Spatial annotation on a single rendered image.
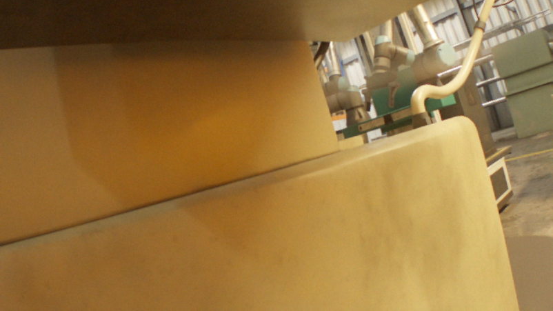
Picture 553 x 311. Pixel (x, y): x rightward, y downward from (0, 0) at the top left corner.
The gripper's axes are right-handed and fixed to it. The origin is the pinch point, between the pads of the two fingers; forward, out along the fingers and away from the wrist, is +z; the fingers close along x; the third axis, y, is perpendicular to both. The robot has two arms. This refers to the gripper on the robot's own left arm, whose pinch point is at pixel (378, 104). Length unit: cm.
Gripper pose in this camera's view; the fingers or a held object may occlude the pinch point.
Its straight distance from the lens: 175.6
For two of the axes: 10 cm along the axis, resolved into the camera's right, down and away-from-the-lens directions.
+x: 5.6, -0.8, -8.2
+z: -1.3, 9.7, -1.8
